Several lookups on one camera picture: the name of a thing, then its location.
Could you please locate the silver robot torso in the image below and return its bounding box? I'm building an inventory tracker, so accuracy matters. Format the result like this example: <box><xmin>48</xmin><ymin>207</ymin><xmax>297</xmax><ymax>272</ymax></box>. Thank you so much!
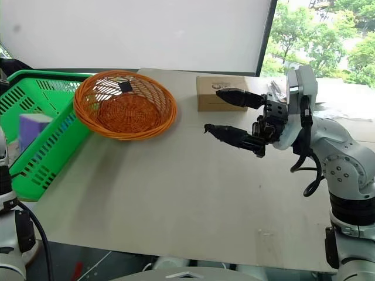
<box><xmin>108</xmin><ymin>256</ymin><xmax>272</xmax><ymax>281</ymax></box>

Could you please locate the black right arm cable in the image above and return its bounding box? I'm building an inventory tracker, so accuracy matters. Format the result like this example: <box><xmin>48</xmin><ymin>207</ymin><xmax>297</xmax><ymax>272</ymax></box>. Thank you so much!
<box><xmin>289</xmin><ymin>95</ymin><xmax>325</xmax><ymax>198</ymax></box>

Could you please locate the white board panel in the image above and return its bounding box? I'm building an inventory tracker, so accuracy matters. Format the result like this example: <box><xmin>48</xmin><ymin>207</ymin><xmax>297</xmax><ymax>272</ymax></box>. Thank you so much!
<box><xmin>0</xmin><ymin>0</ymin><xmax>279</xmax><ymax>78</ymax></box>

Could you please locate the orange wicker basket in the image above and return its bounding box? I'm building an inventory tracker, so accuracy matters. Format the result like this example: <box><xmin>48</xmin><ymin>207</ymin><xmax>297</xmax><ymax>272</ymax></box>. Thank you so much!
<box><xmin>72</xmin><ymin>70</ymin><xmax>178</xmax><ymax>142</ymax></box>

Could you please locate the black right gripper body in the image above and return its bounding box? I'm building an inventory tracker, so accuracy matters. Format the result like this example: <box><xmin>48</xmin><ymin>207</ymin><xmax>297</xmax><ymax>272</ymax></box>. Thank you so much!
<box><xmin>251</xmin><ymin>92</ymin><xmax>289</xmax><ymax>147</ymax></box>

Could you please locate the green plastic basket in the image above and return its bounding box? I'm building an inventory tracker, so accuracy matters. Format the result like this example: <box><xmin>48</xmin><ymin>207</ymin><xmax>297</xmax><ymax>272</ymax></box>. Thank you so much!
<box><xmin>0</xmin><ymin>69</ymin><xmax>96</xmax><ymax>203</ymax></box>

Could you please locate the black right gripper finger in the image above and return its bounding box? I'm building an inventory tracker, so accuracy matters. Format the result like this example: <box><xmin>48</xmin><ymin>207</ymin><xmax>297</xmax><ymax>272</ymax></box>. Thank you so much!
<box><xmin>216</xmin><ymin>87</ymin><xmax>268</xmax><ymax>110</ymax></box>
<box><xmin>204</xmin><ymin>124</ymin><xmax>267</xmax><ymax>159</ymax></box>

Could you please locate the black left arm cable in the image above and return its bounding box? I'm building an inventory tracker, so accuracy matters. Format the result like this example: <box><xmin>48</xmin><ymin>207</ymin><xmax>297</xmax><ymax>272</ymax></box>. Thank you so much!
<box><xmin>16</xmin><ymin>201</ymin><xmax>50</xmax><ymax>281</ymax></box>

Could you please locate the brown cardboard box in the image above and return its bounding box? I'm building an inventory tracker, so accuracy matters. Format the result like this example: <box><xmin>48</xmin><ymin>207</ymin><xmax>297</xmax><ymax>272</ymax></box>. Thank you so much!
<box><xmin>196</xmin><ymin>76</ymin><xmax>266</xmax><ymax>112</ymax></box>

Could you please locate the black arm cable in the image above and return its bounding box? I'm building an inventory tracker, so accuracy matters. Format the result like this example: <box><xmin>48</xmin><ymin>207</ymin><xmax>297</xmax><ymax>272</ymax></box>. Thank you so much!
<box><xmin>289</xmin><ymin>95</ymin><xmax>325</xmax><ymax>198</ymax></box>
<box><xmin>16</xmin><ymin>201</ymin><xmax>50</xmax><ymax>281</ymax></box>

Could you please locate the purple box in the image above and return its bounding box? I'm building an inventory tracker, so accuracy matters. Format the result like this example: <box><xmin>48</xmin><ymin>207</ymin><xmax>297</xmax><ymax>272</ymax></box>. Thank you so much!
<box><xmin>18</xmin><ymin>113</ymin><xmax>55</xmax><ymax>153</ymax></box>

